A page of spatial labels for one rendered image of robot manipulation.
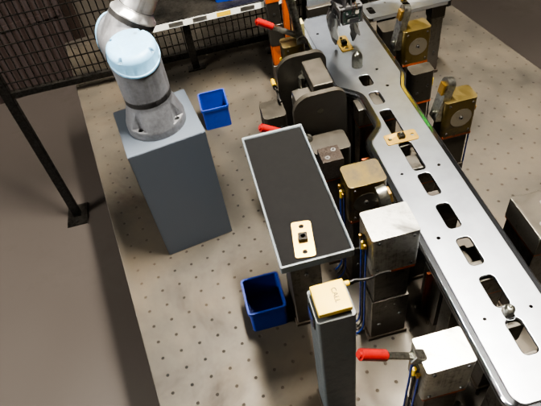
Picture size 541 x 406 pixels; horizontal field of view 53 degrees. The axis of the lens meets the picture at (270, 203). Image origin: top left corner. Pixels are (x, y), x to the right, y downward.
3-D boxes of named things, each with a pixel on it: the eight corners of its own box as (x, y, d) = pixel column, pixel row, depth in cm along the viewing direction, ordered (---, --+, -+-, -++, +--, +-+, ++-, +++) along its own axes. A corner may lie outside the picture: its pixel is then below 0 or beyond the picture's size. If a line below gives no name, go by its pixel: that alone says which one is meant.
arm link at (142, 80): (129, 112, 126) (109, 63, 116) (114, 83, 134) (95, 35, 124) (177, 93, 128) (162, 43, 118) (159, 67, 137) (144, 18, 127)
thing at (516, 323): (496, 385, 124) (526, 324, 102) (475, 391, 123) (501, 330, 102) (485, 366, 127) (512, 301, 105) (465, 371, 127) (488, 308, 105)
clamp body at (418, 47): (430, 115, 188) (442, 25, 162) (397, 123, 187) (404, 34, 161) (422, 104, 192) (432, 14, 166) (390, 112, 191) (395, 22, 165)
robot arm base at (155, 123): (134, 148, 132) (121, 118, 125) (122, 114, 142) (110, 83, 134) (193, 128, 134) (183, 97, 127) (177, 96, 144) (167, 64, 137)
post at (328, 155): (346, 260, 151) (344, 157, 121) (328, 265, 151) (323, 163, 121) (340, 246, 155) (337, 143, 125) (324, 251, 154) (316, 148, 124)
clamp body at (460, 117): (468, 187, 164) (490, 94, 138) (431, 196, 163) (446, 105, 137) (459, 172, 168) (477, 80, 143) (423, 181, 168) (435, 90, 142)
